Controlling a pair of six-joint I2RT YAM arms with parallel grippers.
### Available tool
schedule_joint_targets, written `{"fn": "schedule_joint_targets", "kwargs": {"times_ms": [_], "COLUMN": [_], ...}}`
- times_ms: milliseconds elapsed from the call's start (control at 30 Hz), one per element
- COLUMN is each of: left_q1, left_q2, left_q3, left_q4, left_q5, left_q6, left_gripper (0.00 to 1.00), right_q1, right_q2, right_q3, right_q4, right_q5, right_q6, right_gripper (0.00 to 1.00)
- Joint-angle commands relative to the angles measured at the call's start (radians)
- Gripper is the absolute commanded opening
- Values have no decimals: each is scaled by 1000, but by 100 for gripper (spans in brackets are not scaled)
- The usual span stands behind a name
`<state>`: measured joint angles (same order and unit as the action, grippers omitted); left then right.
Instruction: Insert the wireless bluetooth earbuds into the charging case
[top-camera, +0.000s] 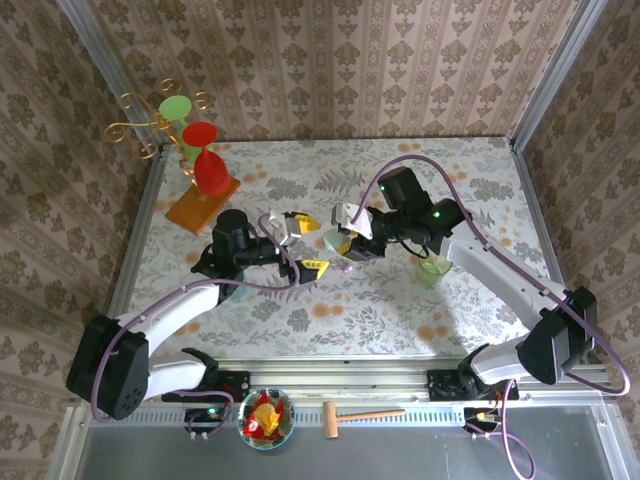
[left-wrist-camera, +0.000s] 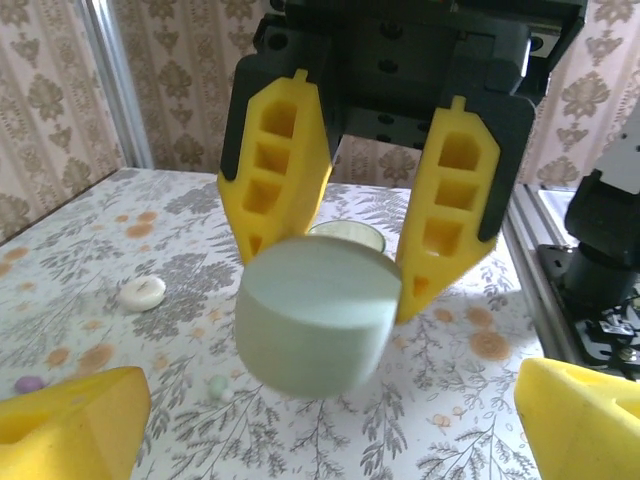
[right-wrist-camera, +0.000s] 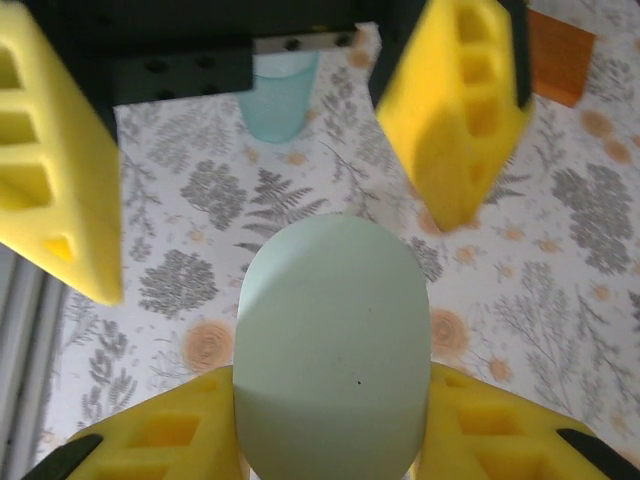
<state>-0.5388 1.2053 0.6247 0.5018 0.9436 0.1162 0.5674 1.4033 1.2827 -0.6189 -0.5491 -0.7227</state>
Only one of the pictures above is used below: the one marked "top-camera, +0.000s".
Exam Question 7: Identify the mint green earbud case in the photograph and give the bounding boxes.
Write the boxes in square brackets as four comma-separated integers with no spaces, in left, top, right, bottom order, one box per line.
[322,228,351,254]

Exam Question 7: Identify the red plastic wine glass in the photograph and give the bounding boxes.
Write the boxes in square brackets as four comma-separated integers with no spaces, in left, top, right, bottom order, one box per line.
[181,121,231,197]

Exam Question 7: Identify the green plastic cup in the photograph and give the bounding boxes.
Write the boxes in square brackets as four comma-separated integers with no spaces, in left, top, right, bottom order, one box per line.
[417,254,454,287]

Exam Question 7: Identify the green plastic wine glass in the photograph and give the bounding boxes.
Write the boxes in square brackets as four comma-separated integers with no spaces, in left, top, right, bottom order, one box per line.
[158,94,218,164]

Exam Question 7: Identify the red candy wrapper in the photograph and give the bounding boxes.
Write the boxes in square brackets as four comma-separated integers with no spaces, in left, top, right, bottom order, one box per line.
[243,391,292,440]

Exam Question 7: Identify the small wooden mallet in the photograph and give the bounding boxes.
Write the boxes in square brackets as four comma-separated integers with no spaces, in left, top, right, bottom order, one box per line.
[322,400,407,440]

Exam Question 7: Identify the yellow candy wrapper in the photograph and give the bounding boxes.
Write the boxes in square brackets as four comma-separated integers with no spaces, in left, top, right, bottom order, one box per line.
[252,404,281,434]

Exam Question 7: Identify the clear glass bowl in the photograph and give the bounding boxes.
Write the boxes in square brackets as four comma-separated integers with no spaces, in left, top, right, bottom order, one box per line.
[236,387,296,452]

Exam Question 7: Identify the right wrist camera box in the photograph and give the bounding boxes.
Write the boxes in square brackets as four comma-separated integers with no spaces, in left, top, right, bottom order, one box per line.
[330,201,375,240]

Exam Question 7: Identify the gold wire rack wooden base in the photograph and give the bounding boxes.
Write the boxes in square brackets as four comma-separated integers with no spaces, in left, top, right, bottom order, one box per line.
[103,77,243,237]

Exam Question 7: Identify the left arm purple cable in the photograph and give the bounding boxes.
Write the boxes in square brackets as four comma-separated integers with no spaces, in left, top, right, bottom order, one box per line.
[91,213,304,441]

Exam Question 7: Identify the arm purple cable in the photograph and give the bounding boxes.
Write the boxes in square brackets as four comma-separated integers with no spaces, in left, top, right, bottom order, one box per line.
[349,153,631,479]
[91,213,304,441]

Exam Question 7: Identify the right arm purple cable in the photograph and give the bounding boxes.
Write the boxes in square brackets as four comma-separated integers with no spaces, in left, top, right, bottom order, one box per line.
[349,153,631,479]

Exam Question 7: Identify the aluminium extrusion frame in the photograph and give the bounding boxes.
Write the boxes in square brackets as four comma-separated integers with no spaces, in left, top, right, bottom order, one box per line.
[47,0,624,480]

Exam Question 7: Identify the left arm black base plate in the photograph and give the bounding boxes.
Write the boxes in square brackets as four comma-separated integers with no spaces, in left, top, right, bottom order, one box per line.
[160,370,251,404]

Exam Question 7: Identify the grey slotted cable duct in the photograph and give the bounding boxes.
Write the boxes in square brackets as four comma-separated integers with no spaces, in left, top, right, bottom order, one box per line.
[89,405,467,427]

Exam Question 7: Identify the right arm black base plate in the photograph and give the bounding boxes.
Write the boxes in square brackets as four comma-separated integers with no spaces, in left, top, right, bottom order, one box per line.
[426,368,521,402]

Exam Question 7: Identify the left black cable adapter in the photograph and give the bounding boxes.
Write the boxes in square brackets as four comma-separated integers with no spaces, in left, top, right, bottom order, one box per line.
[184,407,226,435]

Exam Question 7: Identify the black cable adapter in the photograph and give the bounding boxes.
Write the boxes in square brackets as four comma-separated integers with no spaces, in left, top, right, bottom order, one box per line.
[184,407,226,435]
[463,407,502,432]

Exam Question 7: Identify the right black cable adapter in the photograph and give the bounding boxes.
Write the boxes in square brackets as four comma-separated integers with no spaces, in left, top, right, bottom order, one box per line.
[463,407,502,432]

